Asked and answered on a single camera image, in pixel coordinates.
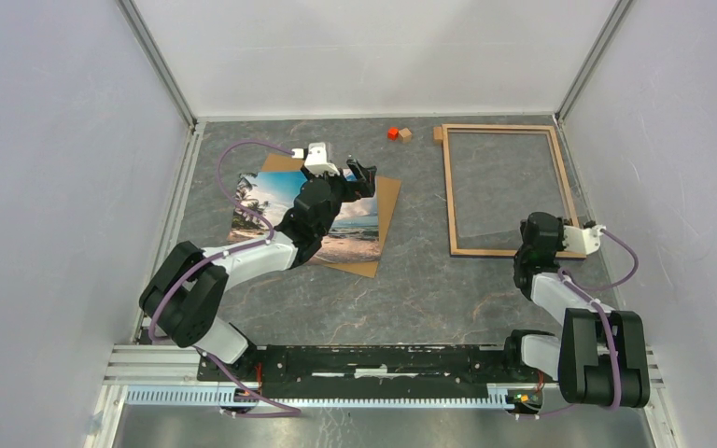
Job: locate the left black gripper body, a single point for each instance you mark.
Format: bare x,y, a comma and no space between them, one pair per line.
348,190

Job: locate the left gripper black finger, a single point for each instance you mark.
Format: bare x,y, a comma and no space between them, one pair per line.
365,192
359,173

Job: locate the tan wooden block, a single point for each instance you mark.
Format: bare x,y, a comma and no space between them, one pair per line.
437,133

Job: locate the wooden picture frame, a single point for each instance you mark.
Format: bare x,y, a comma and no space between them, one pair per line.
448,191

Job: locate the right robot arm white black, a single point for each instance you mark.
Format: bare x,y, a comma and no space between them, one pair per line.
600,357

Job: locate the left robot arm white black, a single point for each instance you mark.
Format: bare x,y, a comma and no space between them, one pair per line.
183,297

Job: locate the beach landscape photo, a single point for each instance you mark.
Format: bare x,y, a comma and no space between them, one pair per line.
353,237

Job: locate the brown cardboard backing board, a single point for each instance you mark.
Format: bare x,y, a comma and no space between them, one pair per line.
389,191

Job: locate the red small cube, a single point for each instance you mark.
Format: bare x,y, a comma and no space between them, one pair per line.
393,133

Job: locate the tan wooden cube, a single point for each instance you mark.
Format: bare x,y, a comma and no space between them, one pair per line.
405,135

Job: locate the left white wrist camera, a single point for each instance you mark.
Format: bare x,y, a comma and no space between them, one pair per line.
316,160

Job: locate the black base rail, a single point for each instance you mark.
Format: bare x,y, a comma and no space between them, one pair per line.
402,371

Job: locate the white cable duct strip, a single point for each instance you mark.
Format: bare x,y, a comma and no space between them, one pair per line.
227,397

